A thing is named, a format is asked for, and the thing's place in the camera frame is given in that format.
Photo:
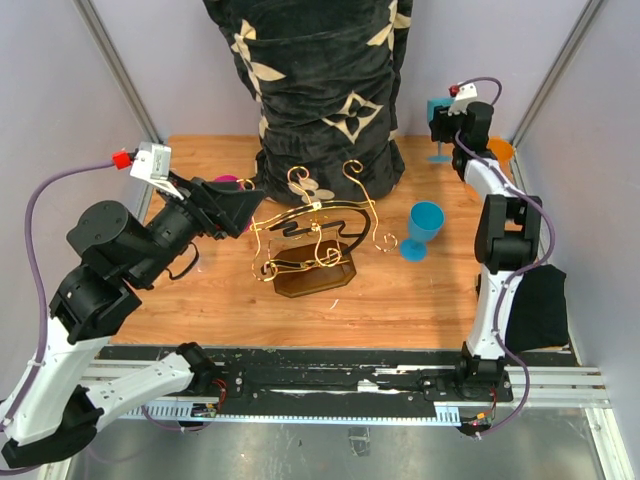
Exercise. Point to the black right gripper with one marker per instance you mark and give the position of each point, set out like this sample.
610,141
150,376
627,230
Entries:
441,122

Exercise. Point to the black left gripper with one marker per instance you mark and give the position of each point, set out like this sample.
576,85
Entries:
230,207

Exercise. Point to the magenta wine glass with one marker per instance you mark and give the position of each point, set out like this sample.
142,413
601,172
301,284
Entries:
229,179

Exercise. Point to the blue wine glass front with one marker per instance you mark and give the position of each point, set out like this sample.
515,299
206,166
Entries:
440,156

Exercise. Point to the blue wine glass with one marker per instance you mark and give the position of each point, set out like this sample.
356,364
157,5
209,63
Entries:
424,223
440,156

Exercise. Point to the orange wine glass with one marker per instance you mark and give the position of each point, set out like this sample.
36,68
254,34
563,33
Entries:
502,149

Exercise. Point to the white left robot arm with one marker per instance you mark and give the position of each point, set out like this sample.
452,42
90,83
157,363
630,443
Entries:
52,416

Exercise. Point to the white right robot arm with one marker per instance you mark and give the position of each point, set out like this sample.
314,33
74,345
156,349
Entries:
506,243

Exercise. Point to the black floral plush blanket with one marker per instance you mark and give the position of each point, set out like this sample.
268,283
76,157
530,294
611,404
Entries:
326,76

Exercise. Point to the black cloth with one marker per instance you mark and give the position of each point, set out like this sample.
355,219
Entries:
538,317

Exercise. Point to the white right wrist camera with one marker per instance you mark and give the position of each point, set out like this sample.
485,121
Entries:
463,96

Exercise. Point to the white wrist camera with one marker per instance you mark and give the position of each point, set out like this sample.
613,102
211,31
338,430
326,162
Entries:
150,163
463,96

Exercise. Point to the gold wire wine glass rack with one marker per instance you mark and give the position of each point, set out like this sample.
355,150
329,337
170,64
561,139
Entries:
309,249

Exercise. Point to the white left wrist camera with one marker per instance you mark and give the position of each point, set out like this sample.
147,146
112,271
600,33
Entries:
150,163

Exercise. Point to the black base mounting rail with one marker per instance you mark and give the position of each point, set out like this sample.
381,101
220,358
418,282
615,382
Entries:
319,385

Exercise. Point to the aluminium frame post right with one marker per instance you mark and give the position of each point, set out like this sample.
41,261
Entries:
571,45

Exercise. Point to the aluminium frame post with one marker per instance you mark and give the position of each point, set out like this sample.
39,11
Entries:
92,19
571,45

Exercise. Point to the aluminium frame post left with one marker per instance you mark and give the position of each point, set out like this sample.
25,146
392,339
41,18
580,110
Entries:
92,19

